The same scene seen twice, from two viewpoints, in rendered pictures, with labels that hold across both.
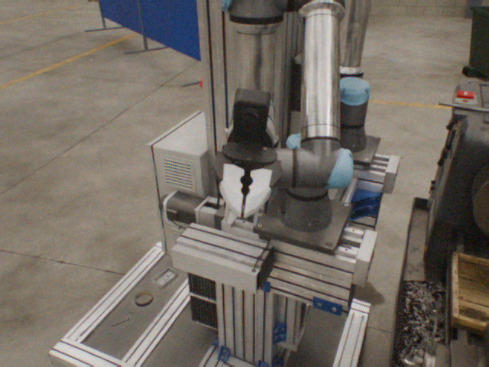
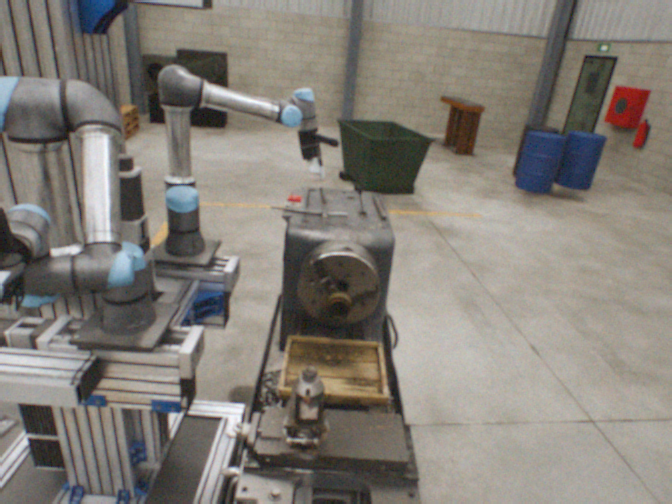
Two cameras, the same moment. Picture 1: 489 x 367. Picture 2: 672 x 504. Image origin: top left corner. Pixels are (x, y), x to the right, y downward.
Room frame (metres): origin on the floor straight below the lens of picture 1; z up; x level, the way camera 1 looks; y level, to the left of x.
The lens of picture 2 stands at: (-0.27, -0.22, 1.94)
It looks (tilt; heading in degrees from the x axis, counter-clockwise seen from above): 25 degrees down; 335
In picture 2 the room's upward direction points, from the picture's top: 5 degrees clockwise
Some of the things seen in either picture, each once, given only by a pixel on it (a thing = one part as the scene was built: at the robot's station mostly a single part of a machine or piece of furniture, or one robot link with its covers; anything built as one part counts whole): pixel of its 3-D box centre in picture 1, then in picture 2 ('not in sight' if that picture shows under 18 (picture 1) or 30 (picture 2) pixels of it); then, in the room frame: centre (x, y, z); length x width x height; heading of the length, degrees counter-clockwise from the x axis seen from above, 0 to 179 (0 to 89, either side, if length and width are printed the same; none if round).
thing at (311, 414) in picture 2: not in sight; (309, 400); (0.58, -0.58, 1.07); 0.07 x 0.07 x 0.10; 67
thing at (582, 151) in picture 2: not in sight; (579, 160); (5.22, -7.09, 0.44); 0.59 x 0.59 x 0.88
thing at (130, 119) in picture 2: not in sight; (108, 121); (9.26, 0.29, 0.22); 1.25 x 0.86 x 0.44; 167
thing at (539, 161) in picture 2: not in sight; (539, 161); (5.17, -6.15, 0.44); 0.59 x 0.59 x 0.88
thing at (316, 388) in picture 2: not in sight; (309, 382); (0.58, -0.57, 1.13); 0.08 x 0.08 x 0.03
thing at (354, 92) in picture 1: (351, 100); (182, 207); (1.40, -0.35, 1.33); 0.13 x 0.12 x 0.14; 178
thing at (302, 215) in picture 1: (306, 200); (126, 305); (0.94, -0.15, 1.21); 0.15 x 0.15 x 0.10
